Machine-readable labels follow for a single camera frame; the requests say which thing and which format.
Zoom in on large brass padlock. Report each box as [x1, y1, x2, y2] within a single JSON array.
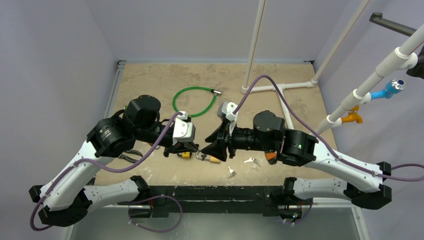
[[195, 150, 221, 164]]

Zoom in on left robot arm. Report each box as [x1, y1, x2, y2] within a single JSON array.
[[29, 95, 199, 229]]

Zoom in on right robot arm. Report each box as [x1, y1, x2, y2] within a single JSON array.
[[201, 110, 392, 210]]

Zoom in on orange hex key set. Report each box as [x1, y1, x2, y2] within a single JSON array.
[[265, 152, 277, 165]]

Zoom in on small yellow padlock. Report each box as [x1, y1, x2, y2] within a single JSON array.
[[180, 152, 193, 160]]

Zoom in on black pliers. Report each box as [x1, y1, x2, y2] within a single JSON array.
[[117, 149, 144, 163]]

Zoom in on orange faucet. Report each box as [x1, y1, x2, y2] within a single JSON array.
[[341, 105, 363, 124]]

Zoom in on blue faucet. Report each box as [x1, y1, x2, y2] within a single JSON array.
[[370, 78, 407, 100]]

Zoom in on black overhead bar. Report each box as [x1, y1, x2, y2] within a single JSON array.
[[369, 12, 417, 37]]

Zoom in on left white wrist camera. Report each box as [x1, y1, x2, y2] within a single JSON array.
[[172, 111, 196, 145]]

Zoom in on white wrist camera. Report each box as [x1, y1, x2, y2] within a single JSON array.
[[217, 101, 238, 135], [172, 111, 196, 145]]

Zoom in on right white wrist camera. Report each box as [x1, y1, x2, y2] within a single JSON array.
[[217, 101, 238, 135]]

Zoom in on green cable lock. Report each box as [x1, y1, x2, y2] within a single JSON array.
[[172, 86, 223, 118]]

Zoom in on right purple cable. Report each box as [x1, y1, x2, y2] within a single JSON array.
[[233, 74, 424, 225]]

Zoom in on white pvc pipe frame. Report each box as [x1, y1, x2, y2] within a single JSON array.
[[241, 0, 424, 134]]

